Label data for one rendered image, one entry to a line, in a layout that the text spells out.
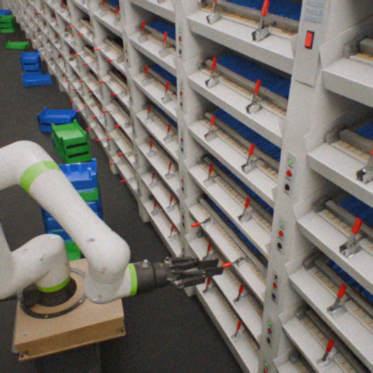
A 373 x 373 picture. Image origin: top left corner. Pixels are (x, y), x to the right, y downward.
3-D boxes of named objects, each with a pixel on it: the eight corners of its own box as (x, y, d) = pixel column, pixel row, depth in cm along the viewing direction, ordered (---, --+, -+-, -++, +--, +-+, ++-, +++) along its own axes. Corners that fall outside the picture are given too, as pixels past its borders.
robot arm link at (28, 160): (-5, 170, 134) (-11, 140, 125) (36, 156, 141) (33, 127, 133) (26, 207, 126) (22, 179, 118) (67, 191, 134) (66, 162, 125)
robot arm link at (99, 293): (79, 281, 126) (84, 315, 119) (82, 255, 118) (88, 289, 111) (125, 274, 132) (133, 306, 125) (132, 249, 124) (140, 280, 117)
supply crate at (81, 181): (36, 193, 222) (33, 180, 218) (41, 174, 239) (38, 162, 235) (97, 187, 227) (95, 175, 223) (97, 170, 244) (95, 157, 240)
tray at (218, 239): (267, 310, 141) (260, 293, 135) (191, 214, 188) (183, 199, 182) (316, 277, 144) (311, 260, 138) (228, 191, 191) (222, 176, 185)
